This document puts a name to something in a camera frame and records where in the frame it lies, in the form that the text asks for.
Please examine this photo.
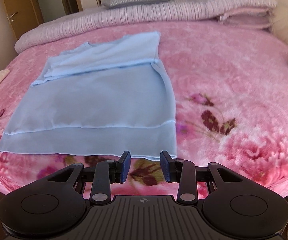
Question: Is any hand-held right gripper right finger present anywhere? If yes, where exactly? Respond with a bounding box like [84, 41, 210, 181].
[160, 150, 243, 204]

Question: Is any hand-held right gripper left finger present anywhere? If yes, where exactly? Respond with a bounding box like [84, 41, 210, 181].
[47, 151, 132, 205]

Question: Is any light blue shirt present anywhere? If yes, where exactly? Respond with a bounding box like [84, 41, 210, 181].
[0, 31, 178, 160]

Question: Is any pink floral blanket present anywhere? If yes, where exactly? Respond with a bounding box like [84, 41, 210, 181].
[0, 21, 288, 198]

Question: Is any striped lilac quilt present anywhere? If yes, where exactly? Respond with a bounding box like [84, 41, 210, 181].
[14, 0, 278, 54]

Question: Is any pink pillow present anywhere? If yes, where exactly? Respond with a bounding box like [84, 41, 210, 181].
[217, 7, 275, 22]
[223, 17, 272, 31]

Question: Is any metal door handle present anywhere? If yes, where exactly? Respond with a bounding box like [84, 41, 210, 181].
[6, 11, 19, 23]

